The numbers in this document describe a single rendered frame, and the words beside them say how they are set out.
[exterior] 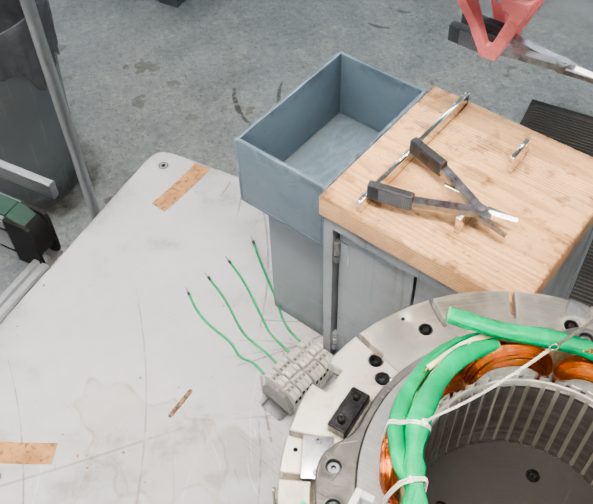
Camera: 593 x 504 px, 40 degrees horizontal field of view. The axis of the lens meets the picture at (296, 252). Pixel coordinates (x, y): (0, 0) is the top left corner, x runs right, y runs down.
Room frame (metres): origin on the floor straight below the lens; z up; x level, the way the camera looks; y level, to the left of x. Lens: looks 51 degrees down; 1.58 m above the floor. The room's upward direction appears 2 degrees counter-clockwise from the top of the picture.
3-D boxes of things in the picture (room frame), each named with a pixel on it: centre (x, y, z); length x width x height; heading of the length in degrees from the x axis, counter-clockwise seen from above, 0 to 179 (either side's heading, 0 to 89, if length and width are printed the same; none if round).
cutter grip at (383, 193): (0.46, -0.08, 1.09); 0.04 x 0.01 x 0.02; 65
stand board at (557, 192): (0.49, -0.16, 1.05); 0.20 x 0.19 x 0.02; 50
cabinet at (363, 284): (0.49, -0.16, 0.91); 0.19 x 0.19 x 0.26; 50
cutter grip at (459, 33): (0.54, -0.15, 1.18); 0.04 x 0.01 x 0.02; 50
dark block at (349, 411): (0.26, -0.03, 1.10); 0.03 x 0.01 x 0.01; 146
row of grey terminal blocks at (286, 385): (0.46, 0.00, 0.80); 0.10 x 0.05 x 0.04; 135
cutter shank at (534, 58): (0.51, -0.19, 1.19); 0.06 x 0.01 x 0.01; 60
